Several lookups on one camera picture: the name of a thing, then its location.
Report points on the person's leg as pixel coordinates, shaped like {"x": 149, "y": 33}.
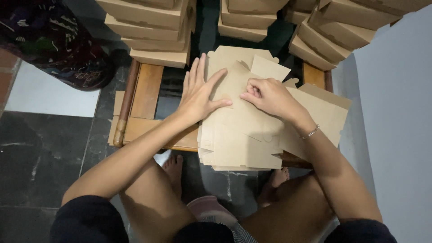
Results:
{"x": 158, "y": 202}
{"x": 290, "y": 209}

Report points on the wooden table with glass top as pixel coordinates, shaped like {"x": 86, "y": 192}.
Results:
{"x": 145, "y": 94}

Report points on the person's left hand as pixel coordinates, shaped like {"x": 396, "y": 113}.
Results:
{"x": 195, "y": 98}

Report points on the kraft box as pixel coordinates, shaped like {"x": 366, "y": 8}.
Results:
{"x": 236, "y": 84}

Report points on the black shirt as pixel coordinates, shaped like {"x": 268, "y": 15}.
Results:
{"x": 87, "y": 221}

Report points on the pile of flat kraft sheets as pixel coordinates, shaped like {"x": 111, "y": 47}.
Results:
{"x": 243, "y": 148}

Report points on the pink striped shorts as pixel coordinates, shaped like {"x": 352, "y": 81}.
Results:
{"x": 212, "y": 212}

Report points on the dark patterned cloth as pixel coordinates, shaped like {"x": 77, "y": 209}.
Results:
{"x": 54, "y": 37}

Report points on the person's right leg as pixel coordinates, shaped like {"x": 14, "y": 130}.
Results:
{"x": 290, "y": 209}

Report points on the person's left leg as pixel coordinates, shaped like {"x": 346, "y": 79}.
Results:
{"x": 158, "y": 202}

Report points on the stacks of folded kraft boxes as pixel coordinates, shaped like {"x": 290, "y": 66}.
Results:
{"x": 152, "y": 33}

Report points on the person's right hand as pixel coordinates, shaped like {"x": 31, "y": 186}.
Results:
{"x": 276, "y": 99}

